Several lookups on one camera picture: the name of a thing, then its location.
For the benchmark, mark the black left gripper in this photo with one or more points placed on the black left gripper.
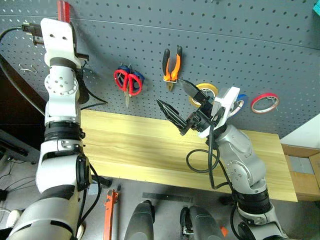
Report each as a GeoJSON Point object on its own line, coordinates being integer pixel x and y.
{"type": "Point", "coordinates": [83, 57]}

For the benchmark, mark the grey metal pegboard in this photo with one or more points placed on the grey metal pegboard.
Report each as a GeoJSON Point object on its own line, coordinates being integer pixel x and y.
{"type": "Point", "coordinates": [225, 37]}

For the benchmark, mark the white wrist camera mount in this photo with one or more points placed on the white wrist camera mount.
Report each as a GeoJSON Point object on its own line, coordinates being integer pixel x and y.
{"type": "Point", "coordinates": [228, 100]}
{"type": "Point", "coordinates": [58, 47]}

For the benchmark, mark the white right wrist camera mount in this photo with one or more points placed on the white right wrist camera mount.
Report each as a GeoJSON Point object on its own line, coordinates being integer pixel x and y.
{"type": "Point", "coordinates": [228, 100]}

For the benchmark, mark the red plastic object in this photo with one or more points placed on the red plastic object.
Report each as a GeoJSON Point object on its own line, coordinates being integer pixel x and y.
{"type": "Point", "coordinates": [63, 11]}

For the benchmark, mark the blue tape roll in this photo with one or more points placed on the blue tape roll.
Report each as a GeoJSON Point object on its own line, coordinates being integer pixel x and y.
{"type": "Point", "coordinates": [243, 98]}

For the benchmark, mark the orange pipe wrench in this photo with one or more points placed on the orange pipe wrench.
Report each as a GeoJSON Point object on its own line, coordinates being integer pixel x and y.
{"type": "Point", "coordinates": [108, 215]}

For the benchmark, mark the black ruler strip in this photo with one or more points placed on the black ruler strip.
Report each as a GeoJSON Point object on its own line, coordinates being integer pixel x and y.
{"type": "Point", "coordinates": [167, 197]}

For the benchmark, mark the orange and black pliers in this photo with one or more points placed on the orange and black pliers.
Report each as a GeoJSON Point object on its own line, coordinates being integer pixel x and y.
{"type": "Point", "coordinates": [177, 65]}

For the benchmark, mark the dark grey rounded shape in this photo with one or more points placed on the dark grey rounded shape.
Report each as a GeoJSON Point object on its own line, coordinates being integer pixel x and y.
{"type": "Point", "coordinates": [202, 225]}
{"type": "Point", "coordinates": [140, 222]}

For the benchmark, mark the teal object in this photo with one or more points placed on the teal object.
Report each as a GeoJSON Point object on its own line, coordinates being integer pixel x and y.
{"type": "Point", "coordinates": [317, 8]}

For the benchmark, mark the yellow tape roll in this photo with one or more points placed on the yellow tape roll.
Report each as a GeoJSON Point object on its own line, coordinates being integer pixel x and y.
{"type": "Point", "coordinates": [212, 88]}

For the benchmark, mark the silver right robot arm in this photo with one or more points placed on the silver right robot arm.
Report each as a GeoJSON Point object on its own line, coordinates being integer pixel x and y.
{"type": "Point", "coordinates": [240, 150]}

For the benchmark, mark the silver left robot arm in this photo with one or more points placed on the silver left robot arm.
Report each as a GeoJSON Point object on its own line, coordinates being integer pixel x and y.
{"type": "Point", "coordinates": [60, 155]}

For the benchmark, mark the small orange object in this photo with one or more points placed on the small orange object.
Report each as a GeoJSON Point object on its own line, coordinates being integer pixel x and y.
{"type": "Point", "coordinates": [224, 231]}

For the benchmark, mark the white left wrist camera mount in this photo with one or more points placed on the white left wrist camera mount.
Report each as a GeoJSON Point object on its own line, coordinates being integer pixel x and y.
{"type": "Point", "coordinates": [58, 47]}

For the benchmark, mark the red tape roll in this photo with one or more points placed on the red tape roll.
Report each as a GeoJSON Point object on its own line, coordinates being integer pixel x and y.
{"type": "Point", "coordinates": [253, 102]}

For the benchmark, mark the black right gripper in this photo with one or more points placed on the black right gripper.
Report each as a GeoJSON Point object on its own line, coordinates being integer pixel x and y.
{"type": "Point", "coordinates": [202, 120]}

